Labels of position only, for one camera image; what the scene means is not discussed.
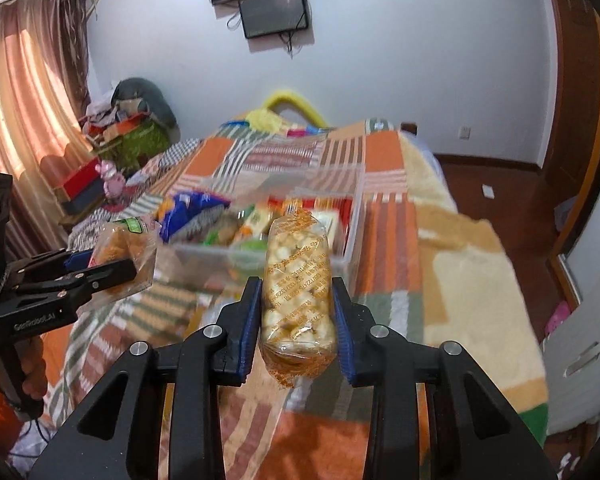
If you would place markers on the orange print cracker packet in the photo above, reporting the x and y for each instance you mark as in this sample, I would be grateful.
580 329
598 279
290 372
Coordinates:
295 285

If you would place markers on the dark wooden door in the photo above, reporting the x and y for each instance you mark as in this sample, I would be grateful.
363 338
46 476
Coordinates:
575 85

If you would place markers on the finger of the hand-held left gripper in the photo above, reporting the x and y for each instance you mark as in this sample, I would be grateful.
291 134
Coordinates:
77 260
105 275

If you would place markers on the red snack packet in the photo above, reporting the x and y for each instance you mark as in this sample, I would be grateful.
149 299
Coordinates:
344 220

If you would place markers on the white plastic stool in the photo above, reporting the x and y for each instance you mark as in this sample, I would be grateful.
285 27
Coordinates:
580 340

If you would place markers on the green cardboard box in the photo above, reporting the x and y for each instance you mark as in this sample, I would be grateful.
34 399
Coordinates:
140 142

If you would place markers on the red gift box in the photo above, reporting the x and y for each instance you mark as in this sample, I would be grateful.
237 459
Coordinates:
80 180

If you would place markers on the grey plush cushion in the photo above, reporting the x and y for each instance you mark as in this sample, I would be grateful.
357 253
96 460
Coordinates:
145 95

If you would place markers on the pink slipper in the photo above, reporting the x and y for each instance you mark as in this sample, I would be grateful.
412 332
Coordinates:
557 319

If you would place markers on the pink toy figure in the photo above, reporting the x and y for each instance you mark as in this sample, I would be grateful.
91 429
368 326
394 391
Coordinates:
111 180

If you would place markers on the clear plastic container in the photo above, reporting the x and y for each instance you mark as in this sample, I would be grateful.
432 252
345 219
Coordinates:
215 260

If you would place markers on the small black wall monitor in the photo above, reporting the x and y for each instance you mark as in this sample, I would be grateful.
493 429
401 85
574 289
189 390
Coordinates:
274 12

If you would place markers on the small white card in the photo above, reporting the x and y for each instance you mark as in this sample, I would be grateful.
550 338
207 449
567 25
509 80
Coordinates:
488 192

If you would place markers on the orange striped curtain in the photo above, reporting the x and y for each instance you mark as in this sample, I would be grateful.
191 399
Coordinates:
25 100

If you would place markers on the orange patchwork blanket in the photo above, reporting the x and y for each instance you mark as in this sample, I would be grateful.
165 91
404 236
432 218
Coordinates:
455 270

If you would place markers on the person's left hand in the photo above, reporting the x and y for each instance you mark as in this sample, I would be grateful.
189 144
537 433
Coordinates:
34 370

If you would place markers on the white wall socket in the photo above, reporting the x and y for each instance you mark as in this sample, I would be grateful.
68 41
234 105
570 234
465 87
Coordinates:
465 133

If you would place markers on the yellow plush frame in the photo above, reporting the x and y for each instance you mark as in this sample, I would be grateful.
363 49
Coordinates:
290 99

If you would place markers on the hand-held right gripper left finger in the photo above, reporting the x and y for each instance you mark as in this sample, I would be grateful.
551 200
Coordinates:
254 320

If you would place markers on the pile of papers and boxes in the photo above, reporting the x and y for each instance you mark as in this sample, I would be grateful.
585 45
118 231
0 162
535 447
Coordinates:
110 122

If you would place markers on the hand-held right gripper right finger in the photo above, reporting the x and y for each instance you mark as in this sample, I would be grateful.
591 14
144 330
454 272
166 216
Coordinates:
341 340

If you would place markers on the dark flat box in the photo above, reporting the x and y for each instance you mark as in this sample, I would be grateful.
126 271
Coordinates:
85 202

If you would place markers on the green snack packet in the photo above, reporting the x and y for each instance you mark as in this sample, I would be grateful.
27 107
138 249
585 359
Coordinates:
218 236

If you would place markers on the blue chips packet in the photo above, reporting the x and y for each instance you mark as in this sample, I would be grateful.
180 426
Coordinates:
190 210

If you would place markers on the green label biscuit packet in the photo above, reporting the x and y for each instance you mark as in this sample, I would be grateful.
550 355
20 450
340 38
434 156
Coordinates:
125 245

